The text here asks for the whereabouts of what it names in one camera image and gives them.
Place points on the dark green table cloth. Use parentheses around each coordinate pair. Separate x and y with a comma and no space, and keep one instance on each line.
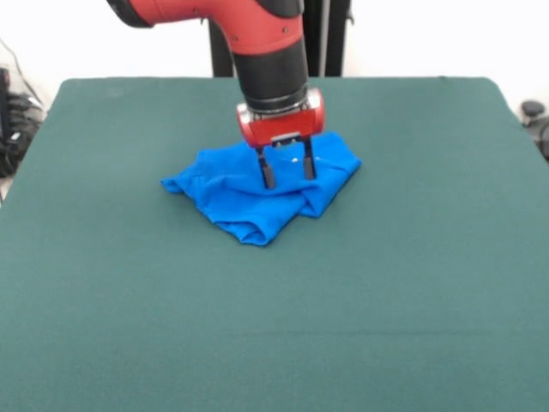
(274,322)

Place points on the grey stand foot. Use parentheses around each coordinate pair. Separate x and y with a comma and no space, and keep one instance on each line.
(534,109)

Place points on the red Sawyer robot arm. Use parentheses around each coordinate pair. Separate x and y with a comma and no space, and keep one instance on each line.
(266,38)

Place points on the blue shirt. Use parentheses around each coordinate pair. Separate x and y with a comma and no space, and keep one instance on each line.
(240,201)

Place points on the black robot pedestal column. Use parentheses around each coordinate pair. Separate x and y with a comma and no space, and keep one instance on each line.
(330,43)

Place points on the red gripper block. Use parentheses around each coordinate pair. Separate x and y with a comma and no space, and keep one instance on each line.
(283,126)

